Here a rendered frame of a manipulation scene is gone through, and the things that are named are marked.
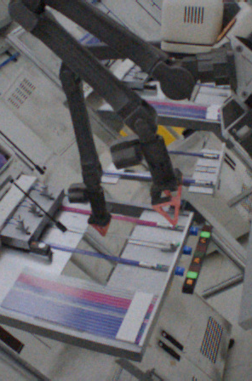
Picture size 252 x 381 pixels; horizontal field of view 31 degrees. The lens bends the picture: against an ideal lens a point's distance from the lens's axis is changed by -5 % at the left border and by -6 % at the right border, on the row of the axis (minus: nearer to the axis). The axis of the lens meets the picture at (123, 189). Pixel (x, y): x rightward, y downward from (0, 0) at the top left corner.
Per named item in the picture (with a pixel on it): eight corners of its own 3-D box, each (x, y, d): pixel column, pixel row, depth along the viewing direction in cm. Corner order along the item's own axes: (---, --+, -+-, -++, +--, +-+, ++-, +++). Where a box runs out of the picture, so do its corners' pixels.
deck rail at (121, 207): (193, 224, 192) (194, 212, 188) (192, 226, 190) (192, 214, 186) (37, 196, 213) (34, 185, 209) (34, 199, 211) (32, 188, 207)
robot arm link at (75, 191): (94, 178, 162) (100, 167, 170) (62, 179, 165) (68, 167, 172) (99, 208, 168) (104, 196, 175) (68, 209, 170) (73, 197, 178)
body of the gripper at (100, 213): (87, 224, 174) (83, 208, 170) (97, 208, 181) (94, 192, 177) (104, 227, 171) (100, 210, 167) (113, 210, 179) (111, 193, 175)
